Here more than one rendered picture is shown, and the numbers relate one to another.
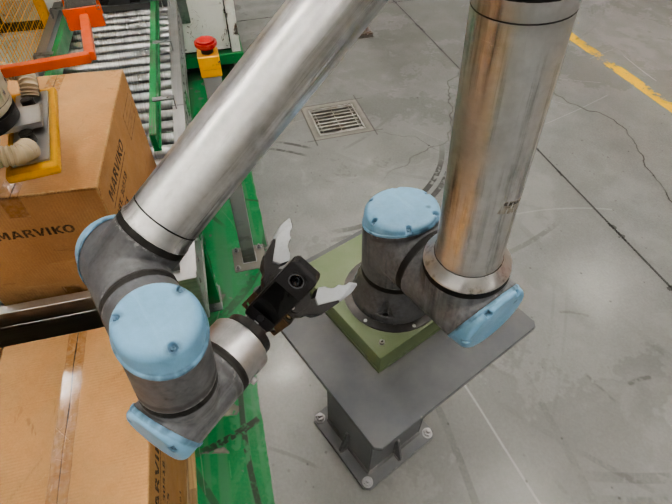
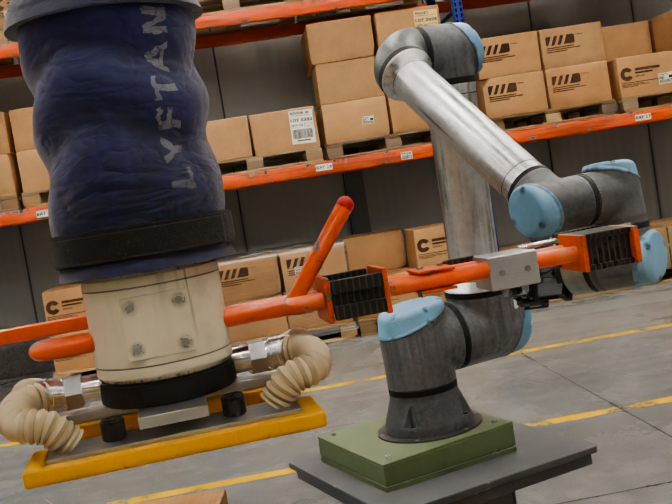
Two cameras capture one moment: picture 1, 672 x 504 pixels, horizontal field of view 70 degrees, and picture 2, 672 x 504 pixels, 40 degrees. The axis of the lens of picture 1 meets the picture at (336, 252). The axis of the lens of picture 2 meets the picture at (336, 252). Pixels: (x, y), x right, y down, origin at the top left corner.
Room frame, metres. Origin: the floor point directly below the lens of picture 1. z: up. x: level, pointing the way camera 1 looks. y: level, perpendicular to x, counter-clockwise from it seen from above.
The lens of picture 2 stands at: (0.41, 1.85, 1.36)
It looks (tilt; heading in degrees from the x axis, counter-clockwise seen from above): 4 degrees down; 282
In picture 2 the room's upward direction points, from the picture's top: 9 degrees counter-clockwise
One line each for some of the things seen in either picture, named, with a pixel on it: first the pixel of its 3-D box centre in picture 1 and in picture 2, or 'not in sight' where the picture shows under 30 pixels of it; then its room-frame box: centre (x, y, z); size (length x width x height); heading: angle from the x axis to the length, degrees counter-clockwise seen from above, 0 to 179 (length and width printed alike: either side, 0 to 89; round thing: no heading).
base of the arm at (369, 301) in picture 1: (393, 277); (425, 403); (0.69, -0.13, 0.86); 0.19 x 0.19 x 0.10
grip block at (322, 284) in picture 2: not in sight; (351, 293); (0.65, 0.67, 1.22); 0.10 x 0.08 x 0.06; 113
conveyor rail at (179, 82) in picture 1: (181, 103); not in sight; (2.03, 0.73, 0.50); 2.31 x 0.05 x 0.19; 14
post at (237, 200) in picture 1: (232, 175); not in sight; (1.50, 0.41, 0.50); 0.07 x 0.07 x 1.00; 14
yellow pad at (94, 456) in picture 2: not in sight; (176, 426); (0.84, 0.85, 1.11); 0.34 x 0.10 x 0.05; 23
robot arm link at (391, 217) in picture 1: (401, 237); (418, 341); (0.68, -0.13, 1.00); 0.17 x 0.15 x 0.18; 36
